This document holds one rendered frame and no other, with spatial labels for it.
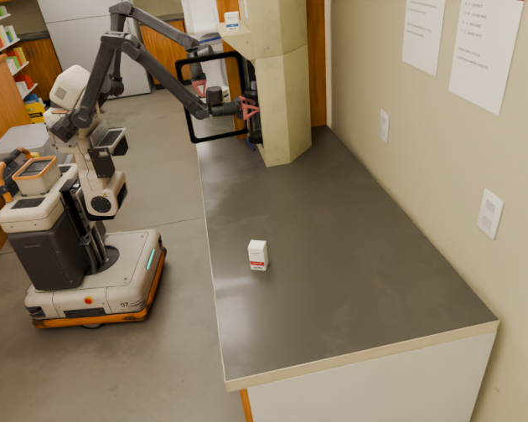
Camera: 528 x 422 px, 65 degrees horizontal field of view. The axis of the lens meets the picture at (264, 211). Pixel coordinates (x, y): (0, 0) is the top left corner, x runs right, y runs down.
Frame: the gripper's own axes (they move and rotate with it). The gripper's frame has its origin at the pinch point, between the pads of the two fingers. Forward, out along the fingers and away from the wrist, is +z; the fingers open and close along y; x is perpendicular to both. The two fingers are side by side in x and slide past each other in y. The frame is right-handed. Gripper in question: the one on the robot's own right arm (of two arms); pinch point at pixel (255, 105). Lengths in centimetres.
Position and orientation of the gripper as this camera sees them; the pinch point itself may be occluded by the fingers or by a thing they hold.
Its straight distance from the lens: 191.3
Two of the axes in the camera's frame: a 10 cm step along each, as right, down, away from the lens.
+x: 0.4, 8.4, 5.4
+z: 9.8, -1.3, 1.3
